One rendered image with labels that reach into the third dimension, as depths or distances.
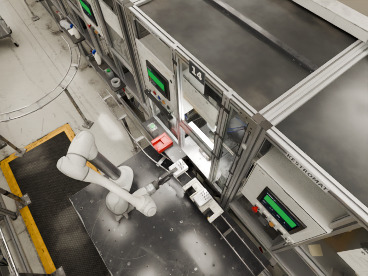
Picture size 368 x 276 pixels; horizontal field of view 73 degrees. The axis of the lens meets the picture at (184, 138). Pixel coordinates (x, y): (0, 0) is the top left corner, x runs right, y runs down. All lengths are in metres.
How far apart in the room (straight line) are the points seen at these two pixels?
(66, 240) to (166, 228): 1.34
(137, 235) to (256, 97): 1.58
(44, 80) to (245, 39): 3.65
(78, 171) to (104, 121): 2.04
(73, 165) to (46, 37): 3.92
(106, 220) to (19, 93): 2.84
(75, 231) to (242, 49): 2.60
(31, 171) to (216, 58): 2.94
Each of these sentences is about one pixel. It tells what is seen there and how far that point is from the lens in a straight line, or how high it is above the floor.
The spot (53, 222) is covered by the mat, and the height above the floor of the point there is 0.01.
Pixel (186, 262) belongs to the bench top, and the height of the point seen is 0.68.
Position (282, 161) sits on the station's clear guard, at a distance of 1.17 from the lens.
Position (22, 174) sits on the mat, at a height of 0.01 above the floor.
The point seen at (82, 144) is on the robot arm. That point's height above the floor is 1.49.
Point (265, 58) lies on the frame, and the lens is 1.39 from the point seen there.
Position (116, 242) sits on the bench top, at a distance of 2.33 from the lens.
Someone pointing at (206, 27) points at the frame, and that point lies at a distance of 1.53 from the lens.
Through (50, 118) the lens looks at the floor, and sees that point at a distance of 4.06.
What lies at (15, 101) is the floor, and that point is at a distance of 4.55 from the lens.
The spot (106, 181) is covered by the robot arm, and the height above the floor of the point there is 1.30.
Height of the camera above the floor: 2.91
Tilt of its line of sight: 60 degrees down
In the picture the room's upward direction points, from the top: 2 degrees counter-clockwise
